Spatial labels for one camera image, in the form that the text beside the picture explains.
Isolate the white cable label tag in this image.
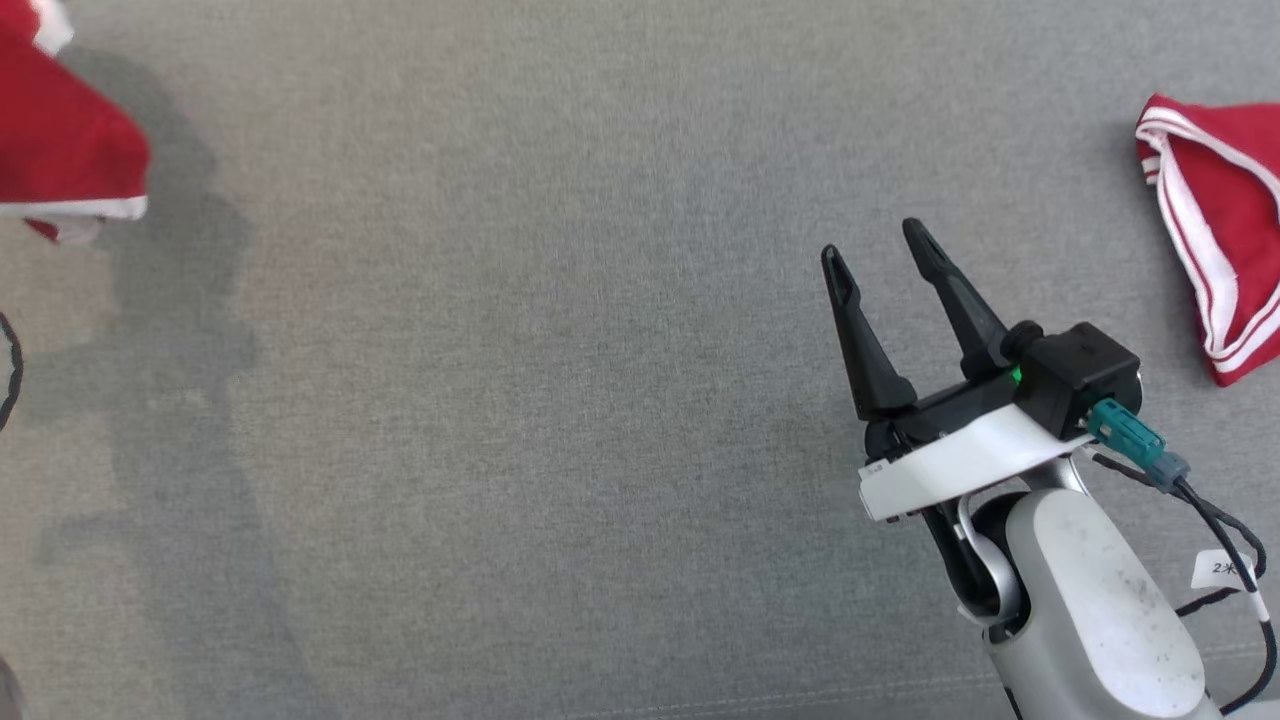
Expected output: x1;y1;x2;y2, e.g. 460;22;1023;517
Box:
1190;548;1257;591

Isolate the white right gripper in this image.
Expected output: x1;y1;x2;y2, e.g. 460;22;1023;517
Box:
820;217;1096;523

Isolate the red jersey with striped trim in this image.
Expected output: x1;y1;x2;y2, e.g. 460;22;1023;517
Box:
1135;93;1280;388

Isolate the red garment with white hem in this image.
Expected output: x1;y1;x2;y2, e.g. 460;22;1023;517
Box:
0;0;151;246

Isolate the right arm cable teal plug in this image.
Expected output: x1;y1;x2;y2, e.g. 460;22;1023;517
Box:
1085;398;1280;717

